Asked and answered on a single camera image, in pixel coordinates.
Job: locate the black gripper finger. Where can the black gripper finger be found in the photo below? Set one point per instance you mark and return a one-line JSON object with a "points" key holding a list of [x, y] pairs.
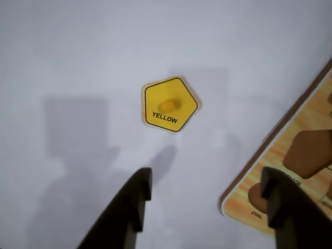
{"points": [[293, 215], [129, 202]]}

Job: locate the yellow pentagon puzzle piece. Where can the yellow pentagon puzzle piece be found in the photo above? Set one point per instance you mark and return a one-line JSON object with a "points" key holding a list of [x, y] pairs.
{"points": [[160, 96]]}

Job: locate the wooden shape puzzle board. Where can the wooden shape puzzle board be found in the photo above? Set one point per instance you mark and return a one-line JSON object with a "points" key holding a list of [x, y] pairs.
{"points": [[311, 114]]}

